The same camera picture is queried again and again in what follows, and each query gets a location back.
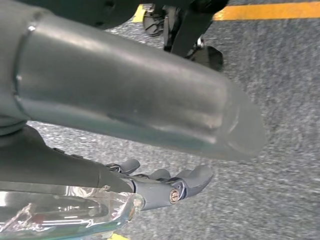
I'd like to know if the black robot foot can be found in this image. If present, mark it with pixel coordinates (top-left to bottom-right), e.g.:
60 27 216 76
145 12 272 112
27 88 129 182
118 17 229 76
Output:
142 3 165 37
186 44 224 72

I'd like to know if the black robot leg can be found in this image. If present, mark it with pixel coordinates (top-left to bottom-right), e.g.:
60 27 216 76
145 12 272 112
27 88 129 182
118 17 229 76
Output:
162 0 229 59

